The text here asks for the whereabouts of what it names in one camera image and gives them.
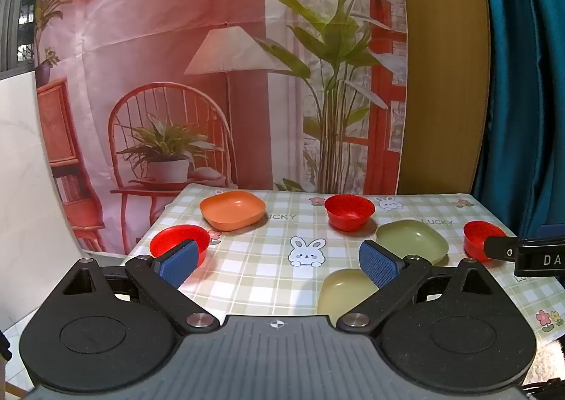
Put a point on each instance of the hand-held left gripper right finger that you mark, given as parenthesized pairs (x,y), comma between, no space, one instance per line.
(377,265)

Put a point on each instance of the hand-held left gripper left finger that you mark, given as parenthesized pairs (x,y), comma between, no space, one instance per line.
(178,263)

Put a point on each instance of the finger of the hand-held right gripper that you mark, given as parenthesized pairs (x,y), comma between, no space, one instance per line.
(499,249)

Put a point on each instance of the red bowl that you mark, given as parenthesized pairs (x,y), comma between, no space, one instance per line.
(348,210)
(476,236)
(176,234)

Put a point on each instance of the green square plate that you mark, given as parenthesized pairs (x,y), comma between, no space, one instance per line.
(410,241)

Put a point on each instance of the yellow square plate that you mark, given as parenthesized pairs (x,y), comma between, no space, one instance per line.
(340,294)

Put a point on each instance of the orange square plate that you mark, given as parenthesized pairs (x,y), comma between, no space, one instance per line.
(231,210)

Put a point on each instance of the checked bunny print tablecloth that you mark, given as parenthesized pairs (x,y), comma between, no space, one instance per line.
(265,258)

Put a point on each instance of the teal curtain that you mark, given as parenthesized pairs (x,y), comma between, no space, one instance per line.
(529,73)

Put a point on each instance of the white marble panel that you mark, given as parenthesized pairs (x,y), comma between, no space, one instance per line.
(26,161)

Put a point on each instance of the brown wooden board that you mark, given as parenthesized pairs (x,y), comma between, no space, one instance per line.
(441,73)

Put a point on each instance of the printed backdrop cloth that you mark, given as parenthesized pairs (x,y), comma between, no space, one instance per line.
(176,7)

